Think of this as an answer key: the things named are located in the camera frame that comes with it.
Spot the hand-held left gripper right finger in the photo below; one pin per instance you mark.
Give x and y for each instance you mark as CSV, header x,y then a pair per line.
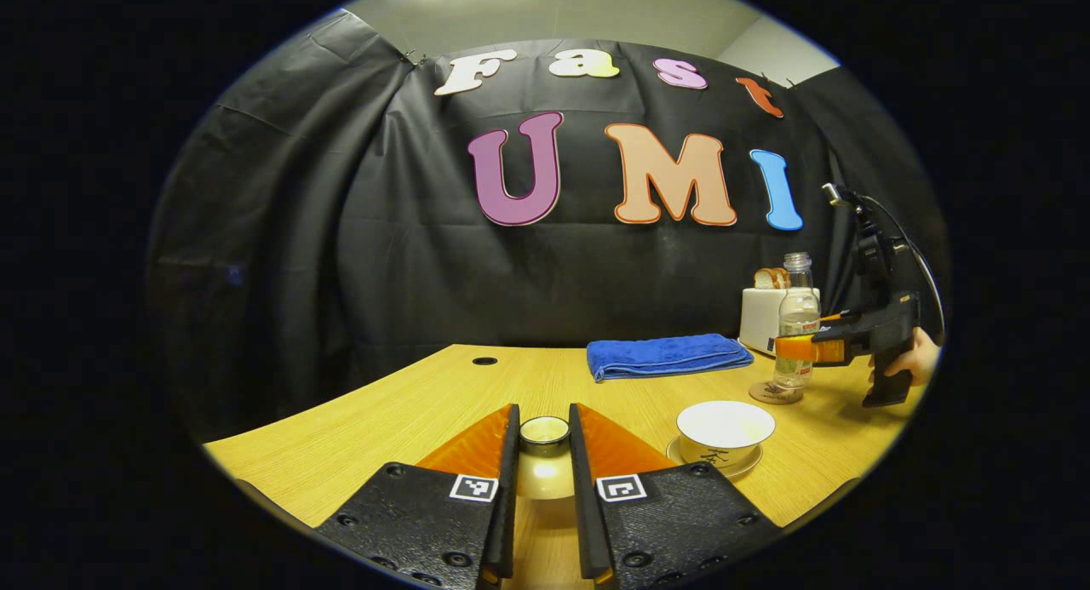
x,y
583,505

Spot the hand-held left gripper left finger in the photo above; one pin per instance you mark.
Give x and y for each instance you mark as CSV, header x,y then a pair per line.
x,y
509,505

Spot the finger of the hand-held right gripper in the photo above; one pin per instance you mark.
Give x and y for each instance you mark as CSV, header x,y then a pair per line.
x,y
805,349
839,319

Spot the clear glass water bottle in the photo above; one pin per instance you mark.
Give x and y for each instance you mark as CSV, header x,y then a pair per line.
x,y
797,313

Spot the cream teacup lid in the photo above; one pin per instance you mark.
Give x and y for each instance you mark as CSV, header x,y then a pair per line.
x,y
545,475

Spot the round brown coaster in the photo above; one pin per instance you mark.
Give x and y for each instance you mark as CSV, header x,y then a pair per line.
x,y
766,394

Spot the cream ceramic teacup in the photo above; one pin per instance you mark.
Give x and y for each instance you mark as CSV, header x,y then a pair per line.
x,y
724,428

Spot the white toaster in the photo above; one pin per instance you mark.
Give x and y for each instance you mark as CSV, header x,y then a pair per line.
x,y
758,317

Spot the toast bread slice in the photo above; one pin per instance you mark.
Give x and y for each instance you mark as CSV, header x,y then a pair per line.
x,y
783,277
763,278

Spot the folded blue towel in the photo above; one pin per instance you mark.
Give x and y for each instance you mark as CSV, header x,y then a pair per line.
x,y
664,356

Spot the black backdrop cloth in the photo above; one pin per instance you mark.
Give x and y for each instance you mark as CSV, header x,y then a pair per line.
x,y
383,258

